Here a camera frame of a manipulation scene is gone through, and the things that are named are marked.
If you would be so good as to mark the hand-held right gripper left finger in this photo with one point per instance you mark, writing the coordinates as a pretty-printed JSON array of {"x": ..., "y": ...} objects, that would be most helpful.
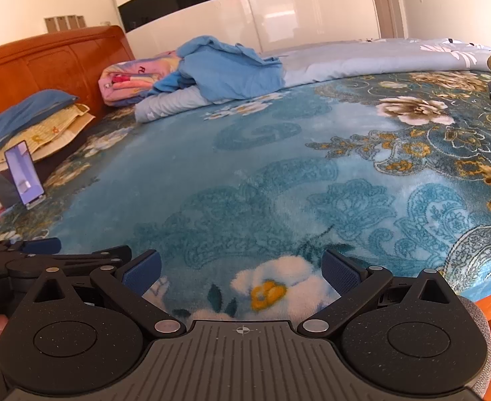
[{"x": 141, "y": 275}]

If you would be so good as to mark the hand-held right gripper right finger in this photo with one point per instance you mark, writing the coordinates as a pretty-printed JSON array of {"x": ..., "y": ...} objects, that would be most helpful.
[{"x": 339, "y": 275}]

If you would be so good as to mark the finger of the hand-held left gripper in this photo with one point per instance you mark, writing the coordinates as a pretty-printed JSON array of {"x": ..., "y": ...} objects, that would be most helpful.
[
  {"x": 40, "y": 245},
  {"x": 103, "y": 255}
]

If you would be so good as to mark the light blue shirt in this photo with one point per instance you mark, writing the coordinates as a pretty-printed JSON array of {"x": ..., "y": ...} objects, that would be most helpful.
[{"x": 237, "y": 71}]

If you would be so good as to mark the clear phone stand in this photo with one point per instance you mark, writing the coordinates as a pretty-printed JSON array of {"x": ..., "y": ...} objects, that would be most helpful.
[{"x": 36, "y": 202}]

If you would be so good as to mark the dark grey cloth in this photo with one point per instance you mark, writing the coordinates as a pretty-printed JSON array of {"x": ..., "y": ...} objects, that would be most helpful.
[{"x": 4, "y": 190}]

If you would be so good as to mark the smartphone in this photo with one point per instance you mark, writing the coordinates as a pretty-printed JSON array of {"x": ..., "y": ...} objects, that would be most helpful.
[{"x": 23, "y": 173}]

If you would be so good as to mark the yellow patterned pillow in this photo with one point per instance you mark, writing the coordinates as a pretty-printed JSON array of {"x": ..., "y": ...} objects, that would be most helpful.
[{"x": 47, "y": 133}]

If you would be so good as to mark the blue pillow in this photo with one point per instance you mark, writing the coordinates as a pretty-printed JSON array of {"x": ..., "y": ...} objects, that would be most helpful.
[{"x": 24, "y": 112}]

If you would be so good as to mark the pink folded quilt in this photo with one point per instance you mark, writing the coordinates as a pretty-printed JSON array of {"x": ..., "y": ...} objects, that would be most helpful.
[{"x": 124, "y": 79}]

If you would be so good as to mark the bright blue garment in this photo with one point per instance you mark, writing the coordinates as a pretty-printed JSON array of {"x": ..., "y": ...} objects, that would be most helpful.
[{"x": 166, "y": 85}]

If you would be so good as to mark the orange wooden headboard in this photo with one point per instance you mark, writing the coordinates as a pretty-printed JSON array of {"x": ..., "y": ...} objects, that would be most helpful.
[{"x": 53, "y": 62}]

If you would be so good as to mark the grey-blue duvet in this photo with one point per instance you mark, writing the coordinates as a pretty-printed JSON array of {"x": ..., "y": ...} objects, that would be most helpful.
[{"x": 354, "y": 62}]

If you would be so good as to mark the small beige box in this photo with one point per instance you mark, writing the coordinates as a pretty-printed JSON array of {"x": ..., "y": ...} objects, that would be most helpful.
[
  {"x": 61, "y": 23},
  {"x": 81, "y": 21},
  {"x": 50, "y": 24},
  {"x": 71, "y": 21}
]

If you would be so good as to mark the white glossy wardrobe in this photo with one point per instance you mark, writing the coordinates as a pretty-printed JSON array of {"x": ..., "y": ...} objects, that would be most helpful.
[{"x": 312, "y": 8}]

